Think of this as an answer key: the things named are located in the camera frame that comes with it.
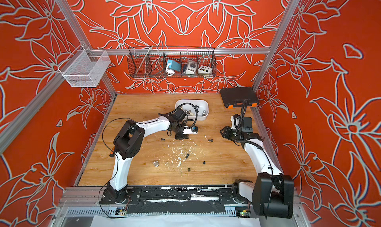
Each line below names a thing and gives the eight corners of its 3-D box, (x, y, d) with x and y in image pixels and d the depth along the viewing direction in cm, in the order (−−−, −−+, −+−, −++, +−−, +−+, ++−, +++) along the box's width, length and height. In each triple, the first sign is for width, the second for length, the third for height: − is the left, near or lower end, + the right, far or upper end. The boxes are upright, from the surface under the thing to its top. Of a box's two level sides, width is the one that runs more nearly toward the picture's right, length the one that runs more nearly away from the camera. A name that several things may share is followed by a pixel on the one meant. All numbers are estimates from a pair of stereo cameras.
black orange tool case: (223, 110, 112) (225, 105, 108) (220, 92, 124) (221, 87, 120) (259, 110, 112) (262, 105, 107) (252, 92, 124) (254, 87, 120)
